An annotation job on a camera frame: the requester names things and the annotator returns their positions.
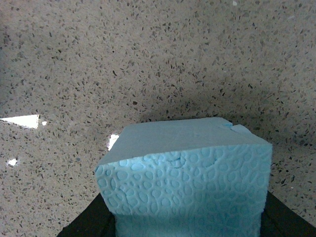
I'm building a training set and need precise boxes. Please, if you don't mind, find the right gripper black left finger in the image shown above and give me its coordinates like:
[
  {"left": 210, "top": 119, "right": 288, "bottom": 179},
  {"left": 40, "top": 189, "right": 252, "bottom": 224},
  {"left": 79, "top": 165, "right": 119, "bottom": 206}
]
[{"left": 58, "top": 194, "right": 115, "bottom": 237}]

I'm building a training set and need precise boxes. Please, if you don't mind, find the light blue smooth foam cube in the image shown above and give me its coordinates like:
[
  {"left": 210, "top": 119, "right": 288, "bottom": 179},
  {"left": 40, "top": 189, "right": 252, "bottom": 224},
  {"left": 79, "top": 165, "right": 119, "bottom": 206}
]
[{"left": 95, "top": 118, "right": 273, "bottom": 237}]

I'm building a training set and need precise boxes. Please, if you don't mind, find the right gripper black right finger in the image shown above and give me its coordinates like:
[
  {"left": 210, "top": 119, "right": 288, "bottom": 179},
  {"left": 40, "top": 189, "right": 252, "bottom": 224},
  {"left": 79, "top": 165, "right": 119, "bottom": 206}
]
[{"left": 260, "top": 192, "right": 316, "bottom": 237}]

